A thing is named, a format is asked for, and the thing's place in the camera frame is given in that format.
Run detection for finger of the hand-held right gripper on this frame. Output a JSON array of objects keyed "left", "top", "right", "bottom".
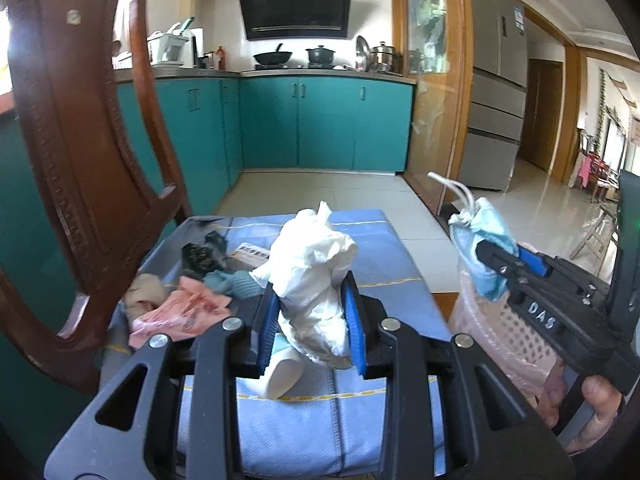
[
  {"left": 517, "top": 245, "right": 613, "bottom": 306},
  {"left": 475, "top": 241, "right": 551, "bottom": 301}
]

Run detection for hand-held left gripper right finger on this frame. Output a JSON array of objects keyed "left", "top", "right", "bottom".
[{"left": 341, "top": 270, "right": 575, "bottom": 480}]

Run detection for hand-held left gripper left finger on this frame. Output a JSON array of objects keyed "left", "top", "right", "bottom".
[{"left": 44, "top": 280, "right": 281, "bottom": 480}]

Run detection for blue face mask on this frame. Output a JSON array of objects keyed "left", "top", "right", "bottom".
[{"left": 428, "top": 171, "right": 521, "bottom": 303}]

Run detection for pink plastic waste basket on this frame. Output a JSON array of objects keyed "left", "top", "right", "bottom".
[{"left": 450, "top": 232, "right": 566, "bottom": 403}]

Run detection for white tissue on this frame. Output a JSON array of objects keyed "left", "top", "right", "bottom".
[{"left": 248, "top": 201, "right": 360, "bottom": 371}]

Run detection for white medicine box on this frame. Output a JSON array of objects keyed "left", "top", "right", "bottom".
[{"left": 231, "top": 241, "right": 273, "bottom": 273}]

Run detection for pink paper wrapper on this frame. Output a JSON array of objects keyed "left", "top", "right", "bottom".
[{"left": 128, "top": 276, "right": 233, "bottom": 348}]

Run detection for dark green foil wrapper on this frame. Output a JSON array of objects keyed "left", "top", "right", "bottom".
[{"left": 180, "top": 230, "right": 230, "bottom": 281}]

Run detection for person's right hand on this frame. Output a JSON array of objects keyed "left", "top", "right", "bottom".
[{"left": 538, "top": 362, "right": 623, "bottom": 455}]

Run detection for white paper cup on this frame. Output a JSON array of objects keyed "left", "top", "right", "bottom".
[{"left": 262, "top": 335, "right": 307, "bottom": 401}]

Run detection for teal crumpled cloth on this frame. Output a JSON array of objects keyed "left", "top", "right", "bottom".
[{"left": 204, "top": 269, "right": 263, "bottom": 302}]

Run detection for blue cloth with yellow stripes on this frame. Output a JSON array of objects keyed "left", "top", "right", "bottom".
[{"left": 107, "top": 208, "right": 453, "bottom": 480}]

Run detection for black doormat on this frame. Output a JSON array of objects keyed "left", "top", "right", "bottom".
[{"left": 437, "top": 203, "right": 463, "bottom": 233}]

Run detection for wooden bench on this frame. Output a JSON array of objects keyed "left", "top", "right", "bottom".
[{"left": 570, "top": 200, "right": 621, "bottom": 261}]

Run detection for red chairs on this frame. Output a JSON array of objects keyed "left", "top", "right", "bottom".
[{"left": 577, "top": 130, "right": 621, "bottom": 196}]

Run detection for tan crumpled paper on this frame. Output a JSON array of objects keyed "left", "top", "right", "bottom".
[{"left": 122, "top": 274, "right": 168, "bottom": 323}]

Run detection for brown wooden door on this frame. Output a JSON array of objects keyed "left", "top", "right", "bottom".
[{"left": 520, "top": 58, "right": 566, "bottom": 173}]

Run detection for silver refrigerator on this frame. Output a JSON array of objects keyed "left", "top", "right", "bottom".
[{"left": 459, "top": 0, "right": 529, "bottom": 192}]

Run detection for wood framed glass door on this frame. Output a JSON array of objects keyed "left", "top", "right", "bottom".
[{"left": 391, "top": 0, "right": 473, "bottom": 201}]

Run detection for teal base cabinets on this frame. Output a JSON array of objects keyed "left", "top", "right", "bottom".
[{"left": 115, "top": 76, "right": 416, "bottom": 211}]

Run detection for steel stock pot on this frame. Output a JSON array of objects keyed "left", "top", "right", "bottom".
[{"left": 370, "top": 41, "right": 399, "bottom": 73}]

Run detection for steel pot lid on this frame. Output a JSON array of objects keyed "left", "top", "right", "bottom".
[{"left": 355, "top": 35, "right": 372, "bottom": 72}]

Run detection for carved wooden chair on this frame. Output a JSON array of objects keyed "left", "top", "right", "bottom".
[{"left": 0, "top": 0, "right": 193, "bottom": 396}]

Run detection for grey kitchen countertop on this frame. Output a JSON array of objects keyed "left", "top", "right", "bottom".
[{"left": 112, "top": 67, "right": 418, "bottom": 86}]

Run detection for black cooking pot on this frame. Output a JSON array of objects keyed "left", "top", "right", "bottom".
[{"left": 306, "top": 45, "right": 337, "bottom": 67}]

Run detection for black wok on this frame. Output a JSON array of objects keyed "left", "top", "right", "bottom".
[{"left": 252, "top": 43, "right": 293, "bottom": 67}]

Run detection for white dish rack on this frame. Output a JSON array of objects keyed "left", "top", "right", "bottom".
[{"left": 146, "top": 17, "right": 193, "bottom": 67}]

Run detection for black range hood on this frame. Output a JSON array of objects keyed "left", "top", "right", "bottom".
[{"left": 236, "top": 0, "right": 353, "bottom": 42}]

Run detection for window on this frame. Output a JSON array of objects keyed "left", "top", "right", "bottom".
[{"left": 0, "top": 5, "right": 16, "bottom": 106}]

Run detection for green wall garland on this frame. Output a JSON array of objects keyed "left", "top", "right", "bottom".
[{"left": 597, "top": 70, "right": 608, "bottom": 151}]

